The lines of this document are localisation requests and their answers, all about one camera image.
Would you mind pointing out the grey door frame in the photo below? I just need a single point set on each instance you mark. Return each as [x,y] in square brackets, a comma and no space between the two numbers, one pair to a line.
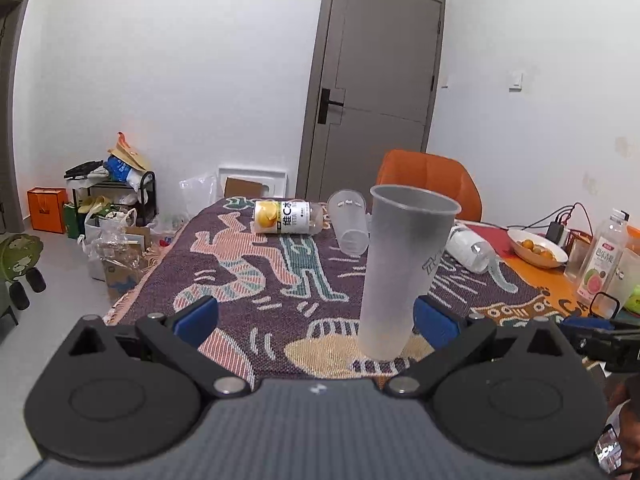
[10,110]

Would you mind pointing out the white picture frame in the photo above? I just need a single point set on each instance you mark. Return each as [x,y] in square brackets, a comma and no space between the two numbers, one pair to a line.
[270,177]

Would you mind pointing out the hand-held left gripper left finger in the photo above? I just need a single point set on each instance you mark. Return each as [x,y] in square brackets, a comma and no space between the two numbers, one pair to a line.
[196,323]

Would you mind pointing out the orange chair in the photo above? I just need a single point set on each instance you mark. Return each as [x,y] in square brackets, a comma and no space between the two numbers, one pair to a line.
[430,175]

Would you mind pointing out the tall translucent plastic cup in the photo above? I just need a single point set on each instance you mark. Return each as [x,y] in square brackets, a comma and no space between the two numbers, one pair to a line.
[407,270]

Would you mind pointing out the red folder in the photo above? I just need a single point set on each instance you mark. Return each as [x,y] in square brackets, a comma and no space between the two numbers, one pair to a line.
[487,237]

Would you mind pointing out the short translucent plastic cup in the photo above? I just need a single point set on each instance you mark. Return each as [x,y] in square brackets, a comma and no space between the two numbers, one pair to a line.
[350,225]

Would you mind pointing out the black storage rack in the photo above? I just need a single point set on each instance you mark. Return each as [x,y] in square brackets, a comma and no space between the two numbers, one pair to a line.
[142,195]

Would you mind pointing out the yellow label drink bottle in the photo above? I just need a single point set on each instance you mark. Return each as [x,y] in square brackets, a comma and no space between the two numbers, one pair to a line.
[287,217]

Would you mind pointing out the cardboard box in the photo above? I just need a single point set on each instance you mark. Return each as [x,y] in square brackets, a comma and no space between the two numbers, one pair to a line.
[122,275]

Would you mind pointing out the green fruit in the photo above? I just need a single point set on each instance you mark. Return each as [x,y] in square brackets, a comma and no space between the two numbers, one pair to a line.
[633,303]

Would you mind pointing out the frosted plastic cup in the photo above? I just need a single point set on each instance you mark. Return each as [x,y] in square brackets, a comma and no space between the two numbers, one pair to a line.
[627,277]

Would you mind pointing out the white light switch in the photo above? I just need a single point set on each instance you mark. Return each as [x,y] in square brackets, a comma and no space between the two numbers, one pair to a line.
[516,80]

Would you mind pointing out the white plastic bag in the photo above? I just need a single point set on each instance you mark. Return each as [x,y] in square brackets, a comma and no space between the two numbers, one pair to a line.
[107,220]

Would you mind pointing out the white wall outlet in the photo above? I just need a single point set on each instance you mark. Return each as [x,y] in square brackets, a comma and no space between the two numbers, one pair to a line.
[590,184]

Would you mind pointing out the orange paper bag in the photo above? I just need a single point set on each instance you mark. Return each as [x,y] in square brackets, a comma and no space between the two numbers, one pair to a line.
[46,210]

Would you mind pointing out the grey door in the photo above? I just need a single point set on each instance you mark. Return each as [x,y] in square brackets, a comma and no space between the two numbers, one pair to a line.
[380,85]

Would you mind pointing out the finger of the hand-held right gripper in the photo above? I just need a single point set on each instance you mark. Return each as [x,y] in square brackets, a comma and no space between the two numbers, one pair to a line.
[585,324]
[593,305]

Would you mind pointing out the green plush toy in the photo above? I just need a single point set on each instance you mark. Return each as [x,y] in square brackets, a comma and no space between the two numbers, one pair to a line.
[20,255]

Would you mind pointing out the person's right forearm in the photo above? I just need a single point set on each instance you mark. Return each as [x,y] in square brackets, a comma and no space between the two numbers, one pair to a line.
[629,410]

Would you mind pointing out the pink label juice bottle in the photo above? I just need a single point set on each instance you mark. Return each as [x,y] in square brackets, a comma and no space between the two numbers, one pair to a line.
[602,260]

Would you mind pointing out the clear glass jar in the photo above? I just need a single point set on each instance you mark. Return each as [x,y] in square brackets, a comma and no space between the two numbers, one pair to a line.
[578,260]

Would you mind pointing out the smartphone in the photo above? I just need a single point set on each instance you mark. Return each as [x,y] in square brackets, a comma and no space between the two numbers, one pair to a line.
[608,449]

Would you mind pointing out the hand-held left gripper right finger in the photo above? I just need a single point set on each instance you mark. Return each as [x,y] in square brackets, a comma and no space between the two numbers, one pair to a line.
[436,323]

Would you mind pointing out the white bowl of oranges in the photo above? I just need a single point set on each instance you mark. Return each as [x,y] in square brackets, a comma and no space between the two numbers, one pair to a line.
[537,247]

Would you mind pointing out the brown cardboard piece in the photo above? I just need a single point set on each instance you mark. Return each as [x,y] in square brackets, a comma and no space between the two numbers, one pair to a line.
[242,187]

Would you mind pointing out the printed blanket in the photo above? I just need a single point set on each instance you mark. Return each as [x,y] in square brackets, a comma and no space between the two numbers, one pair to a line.
[280,280]

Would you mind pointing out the clear plastic bag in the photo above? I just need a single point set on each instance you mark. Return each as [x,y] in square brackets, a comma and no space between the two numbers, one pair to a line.
[197,197]

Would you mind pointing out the white plastic bottle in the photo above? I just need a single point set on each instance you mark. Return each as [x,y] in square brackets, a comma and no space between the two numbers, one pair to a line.
[467,250]

